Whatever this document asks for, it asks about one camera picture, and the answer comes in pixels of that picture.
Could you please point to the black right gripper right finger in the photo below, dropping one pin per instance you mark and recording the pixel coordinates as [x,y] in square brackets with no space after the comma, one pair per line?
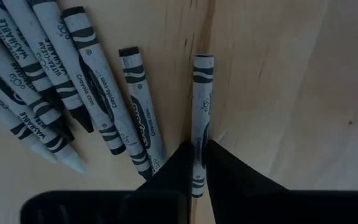
[259,205]

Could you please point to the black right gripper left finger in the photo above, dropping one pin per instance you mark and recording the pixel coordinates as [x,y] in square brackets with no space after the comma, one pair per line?
[120,208]

